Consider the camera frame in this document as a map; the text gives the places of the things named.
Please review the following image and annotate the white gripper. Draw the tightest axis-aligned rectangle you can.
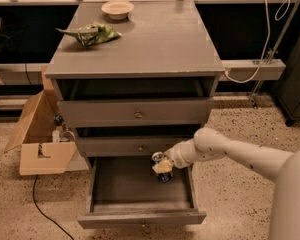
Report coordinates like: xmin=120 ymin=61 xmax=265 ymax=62
xmin=152 ymin=140 xmax=195 ymax=174

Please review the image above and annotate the blue pepsi can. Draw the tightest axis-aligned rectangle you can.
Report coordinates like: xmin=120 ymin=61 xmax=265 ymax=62
xmin=151 ymin=152 xmax=173 ymax=183

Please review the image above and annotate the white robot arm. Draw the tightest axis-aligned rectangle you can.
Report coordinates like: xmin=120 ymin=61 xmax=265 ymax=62
xmin=152 ymin=127 xmax=300 ymax=240

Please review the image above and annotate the grey bottom drawer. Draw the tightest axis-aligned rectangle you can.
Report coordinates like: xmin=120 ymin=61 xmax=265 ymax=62
xmin=78 ymin=156 xmax=206 ymax=229

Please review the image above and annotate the grey drawer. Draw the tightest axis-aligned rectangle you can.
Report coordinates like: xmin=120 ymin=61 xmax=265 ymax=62
xmin=76 ymin=124 xmax=201 ymax=157
xmin=58 ymin=78 xmax=212 ymax=128
xmin=78 ymin=156 xmax=206 ymax=229

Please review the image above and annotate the grey drawer cabinet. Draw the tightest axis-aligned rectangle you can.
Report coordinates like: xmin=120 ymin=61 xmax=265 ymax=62
xmin=44 ymin=0 xmax=226 ymax=162

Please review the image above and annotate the grey middle drawer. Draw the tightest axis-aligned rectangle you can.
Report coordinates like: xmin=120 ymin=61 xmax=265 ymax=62
xmin=76 ymin=124 xmax=201 ymax=157

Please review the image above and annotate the grey top drawer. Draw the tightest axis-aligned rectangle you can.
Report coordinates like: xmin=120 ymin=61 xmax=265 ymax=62
xmin=58 ymin=78 xmax=212 ymax=128

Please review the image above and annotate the white bottle in box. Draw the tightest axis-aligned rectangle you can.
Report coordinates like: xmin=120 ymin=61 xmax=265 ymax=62
xmin=52 ymin=129 xmax=61 ymax=143

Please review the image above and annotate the open cardboard box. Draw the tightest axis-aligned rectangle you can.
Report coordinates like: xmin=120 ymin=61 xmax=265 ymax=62
xmin=4 ymin=66 xmax=90 ymax=176

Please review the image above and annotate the green chip bag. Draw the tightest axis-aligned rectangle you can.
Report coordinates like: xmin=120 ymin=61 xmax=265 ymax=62
xmin=57 ymin=22 xmax=122 ymax=47

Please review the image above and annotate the white ceramic bowl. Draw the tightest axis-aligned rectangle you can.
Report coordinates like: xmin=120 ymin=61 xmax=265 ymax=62
xmin=101 ymin=1 xmax=134 ymax=20

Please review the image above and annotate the black floor cable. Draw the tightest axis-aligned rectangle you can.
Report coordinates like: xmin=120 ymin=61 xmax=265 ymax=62
xmin=31 ymin=174 xmax=76 ymax=240

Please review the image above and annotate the white hanging cable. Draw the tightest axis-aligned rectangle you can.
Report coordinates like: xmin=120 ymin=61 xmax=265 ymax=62
xmin=224 ymin=0 xmax=292 ymax=84

